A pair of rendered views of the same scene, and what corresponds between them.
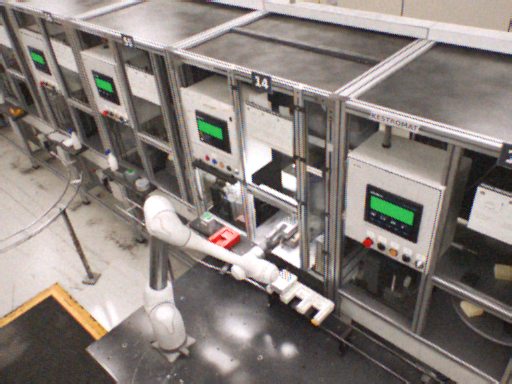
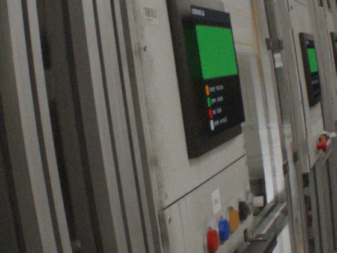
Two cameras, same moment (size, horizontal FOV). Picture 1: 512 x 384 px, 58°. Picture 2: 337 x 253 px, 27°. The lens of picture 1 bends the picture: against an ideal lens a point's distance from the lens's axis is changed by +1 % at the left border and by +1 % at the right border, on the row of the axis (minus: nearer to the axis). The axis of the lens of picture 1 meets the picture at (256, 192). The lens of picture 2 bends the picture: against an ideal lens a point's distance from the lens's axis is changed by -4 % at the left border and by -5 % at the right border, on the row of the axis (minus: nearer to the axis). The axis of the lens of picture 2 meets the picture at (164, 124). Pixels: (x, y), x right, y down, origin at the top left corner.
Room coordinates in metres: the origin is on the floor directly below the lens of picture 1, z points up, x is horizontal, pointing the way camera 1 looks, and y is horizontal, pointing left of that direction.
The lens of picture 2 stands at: (2.75, 1.05, 1.63)
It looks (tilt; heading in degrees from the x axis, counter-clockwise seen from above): 3 degrees down; 243
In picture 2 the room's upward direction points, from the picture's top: 8 degrees counter-clockwise
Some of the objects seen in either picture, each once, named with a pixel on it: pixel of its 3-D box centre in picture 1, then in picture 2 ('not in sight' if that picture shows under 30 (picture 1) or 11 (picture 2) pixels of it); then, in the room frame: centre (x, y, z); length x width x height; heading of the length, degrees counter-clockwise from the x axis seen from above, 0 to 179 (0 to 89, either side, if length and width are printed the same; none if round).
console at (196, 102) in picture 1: (225, 126); (118, 105); (2.35, 0.14, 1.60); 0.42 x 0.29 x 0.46; 44
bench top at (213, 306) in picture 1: (246, 360); not in sight; (1.45, 0.15, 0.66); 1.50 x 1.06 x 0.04; 44
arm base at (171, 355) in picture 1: (175, 342); not in sight; (1.57, 0.53, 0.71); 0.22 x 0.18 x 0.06; 44
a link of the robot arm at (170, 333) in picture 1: (167, 323); not in sight; (1.60, 0.55, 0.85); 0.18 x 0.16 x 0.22; 23
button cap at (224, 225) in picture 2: not in sight; (219, 230); (2.27, 0.23, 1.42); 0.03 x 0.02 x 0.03; 44
